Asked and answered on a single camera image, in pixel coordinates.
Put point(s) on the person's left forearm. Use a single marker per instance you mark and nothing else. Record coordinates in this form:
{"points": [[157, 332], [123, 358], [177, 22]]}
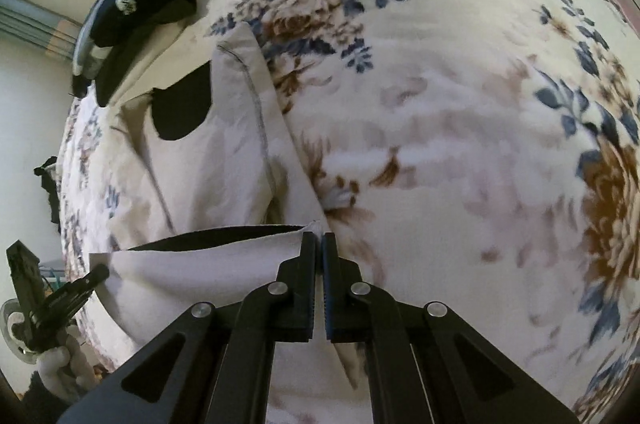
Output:
{"points": [[47, 399]]}

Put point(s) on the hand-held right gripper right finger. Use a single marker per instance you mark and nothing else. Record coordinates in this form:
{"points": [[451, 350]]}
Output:
{"points": [[328, 284]]}

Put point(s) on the dark cloth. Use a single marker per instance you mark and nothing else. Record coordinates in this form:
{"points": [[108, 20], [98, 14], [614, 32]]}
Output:
{"points": [[50, 184]]}

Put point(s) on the cream shirt with black patch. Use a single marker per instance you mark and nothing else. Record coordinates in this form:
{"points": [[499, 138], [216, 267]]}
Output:
{"points": [[225, 144]]}

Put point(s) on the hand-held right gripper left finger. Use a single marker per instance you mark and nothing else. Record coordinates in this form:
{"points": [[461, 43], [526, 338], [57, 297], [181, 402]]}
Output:
{"points": [[310, 284]]}

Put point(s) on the floral blanket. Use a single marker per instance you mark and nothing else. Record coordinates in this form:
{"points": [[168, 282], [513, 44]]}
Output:
{"points": [[450, 104]]}

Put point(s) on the white round fan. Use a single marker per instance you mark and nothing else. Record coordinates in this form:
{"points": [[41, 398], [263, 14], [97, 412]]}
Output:
{"points": [[11, 329]]}

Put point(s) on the striped curtain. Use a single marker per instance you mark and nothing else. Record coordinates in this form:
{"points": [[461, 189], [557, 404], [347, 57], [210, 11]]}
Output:
{"points": [[35, 24]]}

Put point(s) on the black garment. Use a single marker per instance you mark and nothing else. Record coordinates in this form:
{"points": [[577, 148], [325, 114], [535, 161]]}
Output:
{"points": [[127, 54]]}

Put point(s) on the person's left hand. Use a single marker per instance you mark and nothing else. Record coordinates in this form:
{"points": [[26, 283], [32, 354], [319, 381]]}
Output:
{"points": [[57, 361]]}

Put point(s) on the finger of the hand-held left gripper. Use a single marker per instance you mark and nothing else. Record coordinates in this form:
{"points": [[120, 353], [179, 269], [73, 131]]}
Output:
{"points": [[75, 290]]}

